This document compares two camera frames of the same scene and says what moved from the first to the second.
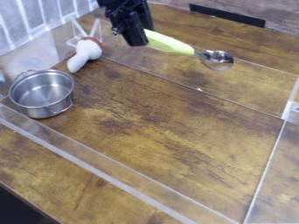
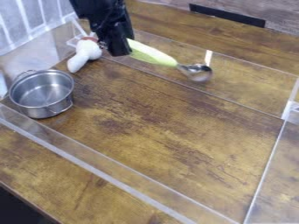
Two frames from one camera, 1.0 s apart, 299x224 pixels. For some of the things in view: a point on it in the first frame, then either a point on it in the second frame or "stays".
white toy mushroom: x=88 y=51 stays
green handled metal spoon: x=212 y=59 → x=195 y=72
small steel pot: x=41 y=93 stays
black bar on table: x=228 y=16 stays
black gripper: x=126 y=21 → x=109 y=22
